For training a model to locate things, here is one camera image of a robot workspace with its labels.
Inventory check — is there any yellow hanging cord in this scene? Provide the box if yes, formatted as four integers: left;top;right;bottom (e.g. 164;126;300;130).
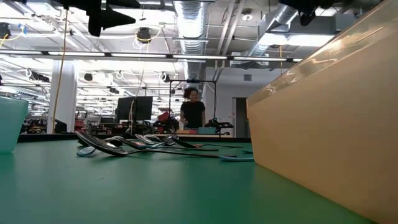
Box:
52;8;68;134
134;27;163;97

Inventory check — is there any green table mat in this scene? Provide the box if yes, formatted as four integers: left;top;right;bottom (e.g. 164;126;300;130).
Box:
0;138;379;224

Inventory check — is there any grey door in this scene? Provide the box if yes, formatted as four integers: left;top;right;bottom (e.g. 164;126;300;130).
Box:
232;96;249;138

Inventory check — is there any small teal box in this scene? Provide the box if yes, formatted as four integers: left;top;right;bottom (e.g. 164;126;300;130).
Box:
198;126;218;135

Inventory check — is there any silver ventilation duct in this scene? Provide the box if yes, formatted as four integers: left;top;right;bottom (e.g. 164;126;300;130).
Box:
247;0;312;65
173;0;208;105

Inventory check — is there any black metal frame rig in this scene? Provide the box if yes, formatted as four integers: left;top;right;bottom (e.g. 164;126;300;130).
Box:
169;79;218;135

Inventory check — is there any red tool cart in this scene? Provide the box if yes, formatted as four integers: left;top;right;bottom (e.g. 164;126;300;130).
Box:
74;110;88;133

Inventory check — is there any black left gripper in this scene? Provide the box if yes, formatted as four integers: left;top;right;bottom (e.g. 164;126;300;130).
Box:
58;0;141;38

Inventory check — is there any orange plastic bin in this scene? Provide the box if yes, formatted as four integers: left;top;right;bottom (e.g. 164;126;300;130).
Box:
246;0;398;224

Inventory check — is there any teal plastic bin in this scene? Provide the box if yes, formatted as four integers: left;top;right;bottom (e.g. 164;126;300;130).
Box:
0;95;29;154

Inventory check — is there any metal spoon at top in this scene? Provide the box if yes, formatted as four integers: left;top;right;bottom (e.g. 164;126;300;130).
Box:
119;138;219;152

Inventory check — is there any person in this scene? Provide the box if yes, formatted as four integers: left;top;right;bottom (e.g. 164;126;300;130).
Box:
180;86;206;131

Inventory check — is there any suspended linear light fixture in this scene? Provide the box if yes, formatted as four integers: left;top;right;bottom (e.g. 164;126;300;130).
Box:
0;49;303;63

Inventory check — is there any black spoon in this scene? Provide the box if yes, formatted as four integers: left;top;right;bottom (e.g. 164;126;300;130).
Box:
170;138;244;149

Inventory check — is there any black computer monitor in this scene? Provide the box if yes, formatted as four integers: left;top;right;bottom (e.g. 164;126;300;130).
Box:
115;95;154;122

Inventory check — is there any white pillar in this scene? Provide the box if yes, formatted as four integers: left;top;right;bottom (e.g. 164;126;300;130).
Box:
46;60;78;134

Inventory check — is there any black office chair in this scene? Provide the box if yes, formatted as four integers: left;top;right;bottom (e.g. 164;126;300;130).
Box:
54;119;68;134

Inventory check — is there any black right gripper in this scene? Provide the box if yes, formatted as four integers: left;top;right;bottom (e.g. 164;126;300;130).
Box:
278;0;332;27

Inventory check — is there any pile of metal cutlery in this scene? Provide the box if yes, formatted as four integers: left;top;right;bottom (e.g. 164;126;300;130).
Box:
75;131;238;159

